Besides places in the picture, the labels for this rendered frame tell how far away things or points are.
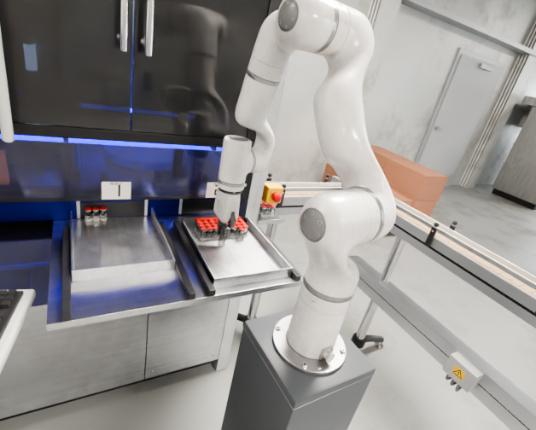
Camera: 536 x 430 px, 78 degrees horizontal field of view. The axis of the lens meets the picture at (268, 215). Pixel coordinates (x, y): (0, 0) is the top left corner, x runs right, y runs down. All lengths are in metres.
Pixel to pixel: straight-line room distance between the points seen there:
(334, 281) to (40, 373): 1.21
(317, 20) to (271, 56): 0.20
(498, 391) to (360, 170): 1.19
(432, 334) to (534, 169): 6.07
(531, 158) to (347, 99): 7.00
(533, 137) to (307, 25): 7.08
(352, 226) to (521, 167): 7.09
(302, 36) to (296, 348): 0.68
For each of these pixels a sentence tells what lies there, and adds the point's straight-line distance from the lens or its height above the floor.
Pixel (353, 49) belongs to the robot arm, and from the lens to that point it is 0.78.
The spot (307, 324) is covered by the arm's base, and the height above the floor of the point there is 0.96.
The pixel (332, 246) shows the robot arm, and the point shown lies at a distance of 0.62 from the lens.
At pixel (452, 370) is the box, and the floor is 0.49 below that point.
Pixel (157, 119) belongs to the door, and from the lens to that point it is 1.12.
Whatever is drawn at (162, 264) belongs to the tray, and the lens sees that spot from 1.01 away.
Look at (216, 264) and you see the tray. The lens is 1.06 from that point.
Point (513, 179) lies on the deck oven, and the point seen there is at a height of 0.38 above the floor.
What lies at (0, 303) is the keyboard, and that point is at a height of 0.83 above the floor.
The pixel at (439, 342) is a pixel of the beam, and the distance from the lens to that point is 1.75.
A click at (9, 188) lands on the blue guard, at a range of 1.17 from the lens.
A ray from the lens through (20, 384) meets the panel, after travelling 1.64.
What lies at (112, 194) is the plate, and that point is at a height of 1.01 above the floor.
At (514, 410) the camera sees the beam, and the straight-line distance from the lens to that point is 1.69.
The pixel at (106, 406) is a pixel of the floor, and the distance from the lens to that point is 1.82.
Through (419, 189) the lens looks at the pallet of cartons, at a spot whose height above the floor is 0.56.
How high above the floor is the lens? 1.48
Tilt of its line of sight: 25 degrees down
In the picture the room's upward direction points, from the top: 12 degrees clockwise
